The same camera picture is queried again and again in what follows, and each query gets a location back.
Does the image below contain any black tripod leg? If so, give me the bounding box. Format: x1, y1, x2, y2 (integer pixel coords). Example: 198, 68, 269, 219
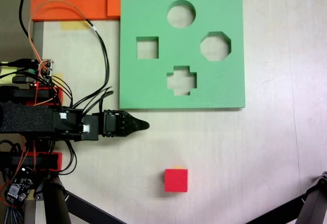
34, 175, 73, 224

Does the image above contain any thin orange wire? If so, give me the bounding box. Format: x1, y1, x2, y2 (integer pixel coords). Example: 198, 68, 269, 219
27, 0, 90, 69

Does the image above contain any black USB plug cable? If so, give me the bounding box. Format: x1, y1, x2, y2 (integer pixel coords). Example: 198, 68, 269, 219
0, 58, 33, 68

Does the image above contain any green circuit board with wires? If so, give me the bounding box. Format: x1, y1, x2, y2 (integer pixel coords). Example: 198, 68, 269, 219
30, 58, 56, 87

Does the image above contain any braided grey cable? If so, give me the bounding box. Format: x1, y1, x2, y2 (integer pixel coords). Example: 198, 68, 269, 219
0, 205, 24, 224

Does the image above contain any yellow tape strip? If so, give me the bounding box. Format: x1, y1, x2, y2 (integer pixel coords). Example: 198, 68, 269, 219
60, 20, 89, 31

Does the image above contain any black power cable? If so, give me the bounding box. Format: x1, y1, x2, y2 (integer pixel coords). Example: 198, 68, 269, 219
19, 0, 30, 38

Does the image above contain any grey notched tripod leg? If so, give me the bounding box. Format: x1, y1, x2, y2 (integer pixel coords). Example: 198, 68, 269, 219
295, 170, 327, 224

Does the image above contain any long black wire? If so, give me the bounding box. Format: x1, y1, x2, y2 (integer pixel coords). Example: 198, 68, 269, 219
71, 19, 111, 109

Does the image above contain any yellow sticky note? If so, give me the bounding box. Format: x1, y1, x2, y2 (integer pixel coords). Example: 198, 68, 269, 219
0, 64, 16, 85

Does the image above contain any looping black wire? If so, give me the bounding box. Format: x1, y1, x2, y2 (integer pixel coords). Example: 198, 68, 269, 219
59, 139, 78, 176

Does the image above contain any red square block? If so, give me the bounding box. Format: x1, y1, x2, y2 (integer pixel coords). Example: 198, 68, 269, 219
163, 167, 190, 193

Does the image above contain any black tripod strut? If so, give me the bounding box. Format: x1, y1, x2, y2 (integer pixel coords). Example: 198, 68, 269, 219
244, 192, 307, 224
63, 190, 129, 224

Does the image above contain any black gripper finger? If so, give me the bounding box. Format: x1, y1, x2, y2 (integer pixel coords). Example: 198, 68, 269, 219
119, 122, 150, 137
118, 110, 150, 126

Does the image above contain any black circuit board with capacitors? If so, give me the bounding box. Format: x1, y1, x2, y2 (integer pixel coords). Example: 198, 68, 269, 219
4, 166, 34, 206

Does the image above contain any green shape sorter board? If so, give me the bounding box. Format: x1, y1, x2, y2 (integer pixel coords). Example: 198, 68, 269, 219
119, 0, 246, 111

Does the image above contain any short black wire bundle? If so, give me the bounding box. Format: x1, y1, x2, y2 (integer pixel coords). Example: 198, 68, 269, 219
83, 86, 115, 115

